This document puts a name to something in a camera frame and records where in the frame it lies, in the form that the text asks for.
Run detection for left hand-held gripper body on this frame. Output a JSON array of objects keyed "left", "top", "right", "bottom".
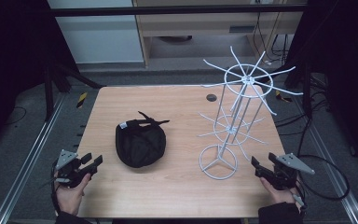
[{"left": 54, "top": 148, "right": 91, "bottom": 189}]

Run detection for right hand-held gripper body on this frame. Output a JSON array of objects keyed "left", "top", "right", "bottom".
[{"left": 260, "top": 152, "right": 316, "bottom": 191}]

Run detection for black cap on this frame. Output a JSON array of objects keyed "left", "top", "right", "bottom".
[{"left": 115, "top": 110, "right": 171, "bottom": 169}]

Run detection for white wire rack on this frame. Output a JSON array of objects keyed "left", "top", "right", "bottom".
[{"left": 197, "top": 45, "right": 305, "bottom": 181}]

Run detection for person's right hand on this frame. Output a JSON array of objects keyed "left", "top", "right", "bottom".
[{"left": 259, "top": 176, "right": 302, "bottom": 209}]

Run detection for person's left hand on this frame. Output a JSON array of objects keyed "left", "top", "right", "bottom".
[{"left": 53, "top": 173, "right": 92, "bottom": 217}]

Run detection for yellow black striped tape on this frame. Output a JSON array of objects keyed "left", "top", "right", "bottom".
[
  {"left": 76, "top": 91, "right": 89, "bottom": 109},
  {"left": 274, "top": 90, "right": 294, "bottom": 104}
]

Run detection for black tripod stand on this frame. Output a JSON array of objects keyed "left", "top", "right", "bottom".
[
  {"left": 42, "top": 60, "right": 104, "bottom": 123},
  {"left": 282, "top": 60, "right": 313, "bottom": 118}
]

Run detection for black curtain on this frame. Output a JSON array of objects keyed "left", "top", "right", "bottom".
[
  {"left": 287, "top": 0, "right": 358, "bottom": 175},
  {"left": 0, "top": 0, "right": 79, "bottom": 157}
]

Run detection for white cabinet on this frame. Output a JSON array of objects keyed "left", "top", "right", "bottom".
[{"left": 47, "top": 0, "right": 145, "bottom": 65}]

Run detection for light wooden desk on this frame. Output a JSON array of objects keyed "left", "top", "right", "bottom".
[{"left": 131, "top": 0, "right": 308, "bottom": 68}]

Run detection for black horizontal bar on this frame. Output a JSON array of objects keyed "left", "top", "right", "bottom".
[{"left": 47, "top": 4, "right": 308, "bottom": 18}]

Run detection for grey cable plug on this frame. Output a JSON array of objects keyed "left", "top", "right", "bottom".
[{"left": 292, "top": 192, "right": 309, "bottom": 216}]

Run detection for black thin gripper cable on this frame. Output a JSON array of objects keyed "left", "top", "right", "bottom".
[{"left": 49, "top": 160, "right": 62, "bottom": 217}]

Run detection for aluminium floor rail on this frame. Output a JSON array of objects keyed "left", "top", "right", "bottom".
[
  {"left": 0, "top": 92, "right": 68, "bottom": 224},
  {"left": 291, "top": 91, "right": 358, "bottom": 224}
]

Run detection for black looped gripper cable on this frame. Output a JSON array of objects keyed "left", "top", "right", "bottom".
[{"left": 296, "top": 153, "right": 351, "bottom": 202}]

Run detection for black floor cable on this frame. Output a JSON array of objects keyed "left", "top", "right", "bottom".
[{"left": 5, "top": 105, "right": 28, "bottom": 126}]

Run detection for black hanging cables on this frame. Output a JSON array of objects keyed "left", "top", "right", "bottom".
[{"left": 252, "top": 11, "right": 292, "bottom": 64}]

